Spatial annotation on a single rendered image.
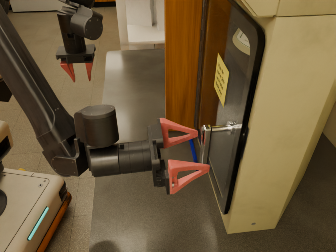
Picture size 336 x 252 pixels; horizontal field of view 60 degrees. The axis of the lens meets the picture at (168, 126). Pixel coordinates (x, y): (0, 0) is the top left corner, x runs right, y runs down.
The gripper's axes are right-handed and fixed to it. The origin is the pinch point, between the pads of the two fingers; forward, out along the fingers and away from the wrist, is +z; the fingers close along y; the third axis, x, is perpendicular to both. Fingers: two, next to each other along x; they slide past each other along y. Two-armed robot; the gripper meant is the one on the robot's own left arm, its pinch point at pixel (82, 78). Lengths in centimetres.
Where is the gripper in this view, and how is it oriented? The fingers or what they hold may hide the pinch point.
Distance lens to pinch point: 92.0
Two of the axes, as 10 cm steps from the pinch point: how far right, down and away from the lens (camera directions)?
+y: 9.9, -0.7, 0.9
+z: 0.0, 7.9, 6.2
